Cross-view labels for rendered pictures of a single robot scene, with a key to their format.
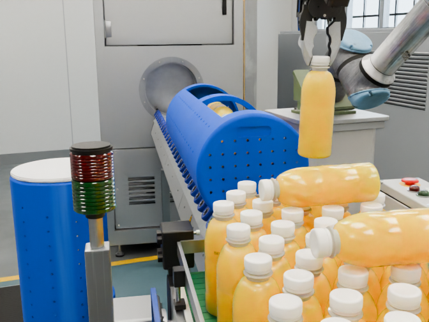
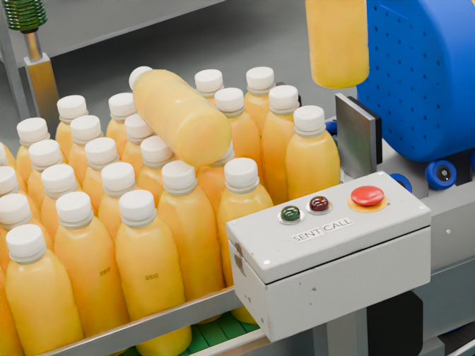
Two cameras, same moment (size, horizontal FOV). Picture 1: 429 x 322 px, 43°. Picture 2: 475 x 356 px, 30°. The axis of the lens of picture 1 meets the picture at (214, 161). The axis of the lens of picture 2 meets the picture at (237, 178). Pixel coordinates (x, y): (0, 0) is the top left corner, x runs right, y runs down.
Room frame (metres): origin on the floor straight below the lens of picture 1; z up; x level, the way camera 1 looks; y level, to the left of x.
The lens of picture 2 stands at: (0.85, -1.19, 1.64)
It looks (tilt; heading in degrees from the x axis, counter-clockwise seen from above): 31 degrees down; 80
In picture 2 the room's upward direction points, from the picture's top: 7 degrees counter-clockwise
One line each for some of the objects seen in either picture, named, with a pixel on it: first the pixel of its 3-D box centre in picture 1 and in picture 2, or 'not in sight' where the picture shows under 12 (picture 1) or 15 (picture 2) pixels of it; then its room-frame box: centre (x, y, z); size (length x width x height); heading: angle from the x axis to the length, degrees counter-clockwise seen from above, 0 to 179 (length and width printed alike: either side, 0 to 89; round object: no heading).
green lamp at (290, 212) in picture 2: (423, 193); (290, 212); (1.04, -0.42, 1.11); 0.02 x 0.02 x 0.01
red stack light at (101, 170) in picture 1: (92, 163); not in sight; (0.79, 0.18, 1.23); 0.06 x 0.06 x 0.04
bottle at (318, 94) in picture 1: (316, 110); (335, 3); (1.17, -0.22, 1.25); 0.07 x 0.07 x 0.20
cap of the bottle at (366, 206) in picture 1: (371, 209); (179, 174); (0.94, -0.28, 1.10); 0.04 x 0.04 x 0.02
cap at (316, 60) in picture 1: (320, 60); not in sight; (1.17, -0.23, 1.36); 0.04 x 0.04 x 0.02
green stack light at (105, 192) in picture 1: (94, 193); (24, 8); (0.79, 0.18, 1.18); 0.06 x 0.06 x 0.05
